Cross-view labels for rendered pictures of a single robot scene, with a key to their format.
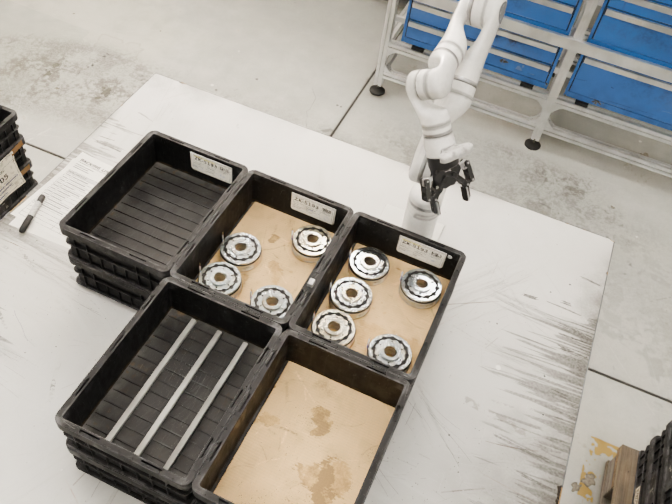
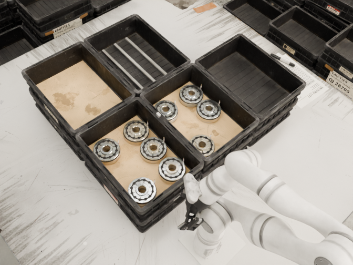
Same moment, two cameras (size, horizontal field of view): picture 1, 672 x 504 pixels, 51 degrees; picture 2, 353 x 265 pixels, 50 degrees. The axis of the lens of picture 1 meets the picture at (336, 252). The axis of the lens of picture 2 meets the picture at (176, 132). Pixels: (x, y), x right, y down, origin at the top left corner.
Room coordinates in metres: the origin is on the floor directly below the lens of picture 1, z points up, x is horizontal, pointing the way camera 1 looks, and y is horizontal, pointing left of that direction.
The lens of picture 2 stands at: (1.43, -0.67, 2.11)
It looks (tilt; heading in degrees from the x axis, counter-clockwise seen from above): 56 degrees down; 117
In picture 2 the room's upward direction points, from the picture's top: 6 degrees clockwise
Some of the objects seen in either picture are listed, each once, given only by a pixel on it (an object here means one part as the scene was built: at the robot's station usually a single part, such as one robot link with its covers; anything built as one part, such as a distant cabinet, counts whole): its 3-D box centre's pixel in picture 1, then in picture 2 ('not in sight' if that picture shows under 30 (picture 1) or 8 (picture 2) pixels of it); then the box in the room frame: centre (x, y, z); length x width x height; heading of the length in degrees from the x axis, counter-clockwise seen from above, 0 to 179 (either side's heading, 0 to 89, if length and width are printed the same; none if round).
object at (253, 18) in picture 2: not in sight; (252, 23); (0.82, 1.55, 0.26); 0.40 x 0.30 x 0.23; 164
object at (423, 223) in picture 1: (419, 220); (208, 237); (1.36, -0.22, 0.79); 0.09 x 0.09 x 0.17; 63
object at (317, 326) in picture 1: (333, 327); (136, 130); (0.91, -0.02, 0.86); 0.10 x 0.10 x 0.01
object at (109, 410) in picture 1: (177, 385); (137, 60); (0.70, 0.28, 0.87); 0.40 x 0.30 x 0.11; 163
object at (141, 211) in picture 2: (381, 290); (138, 150); (1.00, -0.12, 0.92); 0.40 x 0.30 x 0.02; 163
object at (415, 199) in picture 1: (431, 180); (214, 221); (1.36, -0.22, 0.95); 0.09 x 0.09 x 0.17; 76
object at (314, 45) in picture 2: not in sight; (297, 48); (1.21, 1.44, 0.31); 0.40 x 0.30 x 0.34; 164
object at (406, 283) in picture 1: (421, 285); (142, 190); (1.08, -0.22, 0.86); 0.10 x 0.10 x 0.01
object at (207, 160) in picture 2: (266, 243); (198, 109); (1.08, 0.17, 0.92); 0.40 x 0.30 x 0.02; 163
